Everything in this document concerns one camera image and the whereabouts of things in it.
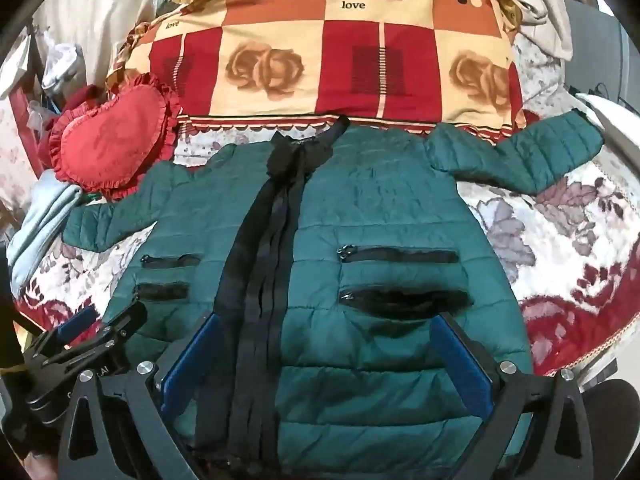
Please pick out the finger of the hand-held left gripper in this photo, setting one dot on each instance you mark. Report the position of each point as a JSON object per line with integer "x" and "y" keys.
{"x": 125, "y": 322}
{"x": 75, "y": 322}

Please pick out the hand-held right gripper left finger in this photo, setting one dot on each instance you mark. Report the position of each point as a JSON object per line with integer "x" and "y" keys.
{"x": 186, "y": 362}

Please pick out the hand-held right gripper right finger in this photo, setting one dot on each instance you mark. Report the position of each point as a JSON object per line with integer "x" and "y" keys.
{"x": 460, "y": 362}

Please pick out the green puffer jacket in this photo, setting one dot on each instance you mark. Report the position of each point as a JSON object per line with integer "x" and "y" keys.
{"x": 375, "y": 200}

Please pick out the light blue cloth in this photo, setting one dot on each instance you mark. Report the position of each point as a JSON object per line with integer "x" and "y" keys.
{"x": 37, "y": 230}

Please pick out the red white floral bedspread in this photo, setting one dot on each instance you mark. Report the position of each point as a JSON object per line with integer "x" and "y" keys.
{"x": 550, "y": 240}

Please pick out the red heart frilled cushion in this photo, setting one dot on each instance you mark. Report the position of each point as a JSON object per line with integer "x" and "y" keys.
{"x": 110, "y": 130}

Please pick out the white flat board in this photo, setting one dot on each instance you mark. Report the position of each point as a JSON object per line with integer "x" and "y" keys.
{"x": 615, "y": 115}

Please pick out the white quilt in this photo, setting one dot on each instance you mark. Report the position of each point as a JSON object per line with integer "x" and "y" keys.
{"x": 100, "y": 10}

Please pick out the grey white cloth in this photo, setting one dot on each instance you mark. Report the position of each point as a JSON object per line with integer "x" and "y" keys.
{"x": 542, "y": 5}

